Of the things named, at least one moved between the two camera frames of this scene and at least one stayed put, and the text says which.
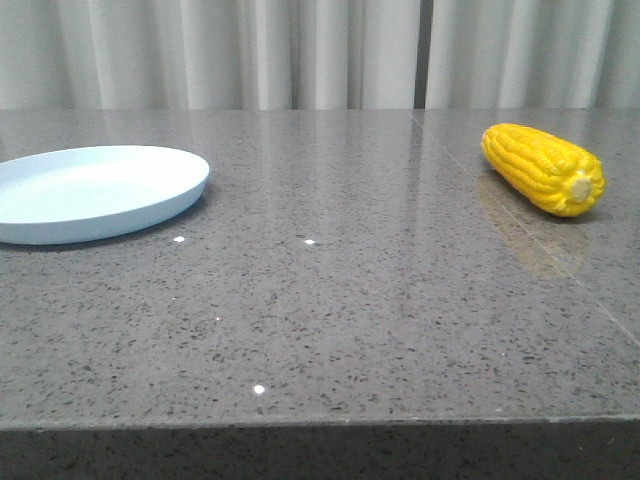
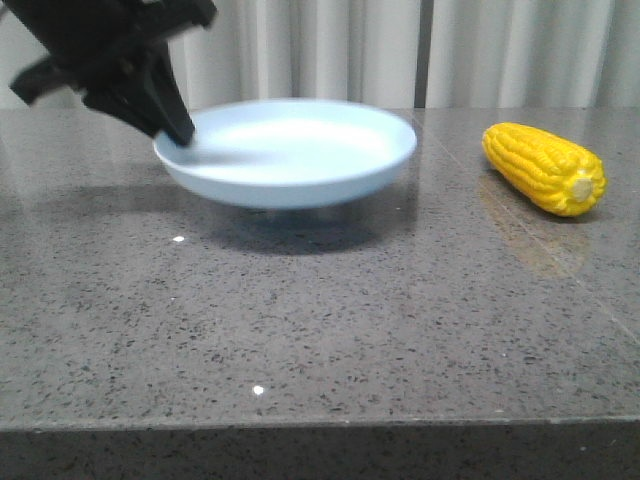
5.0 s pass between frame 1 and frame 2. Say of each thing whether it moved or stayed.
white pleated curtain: stayed
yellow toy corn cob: stayed
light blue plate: moved
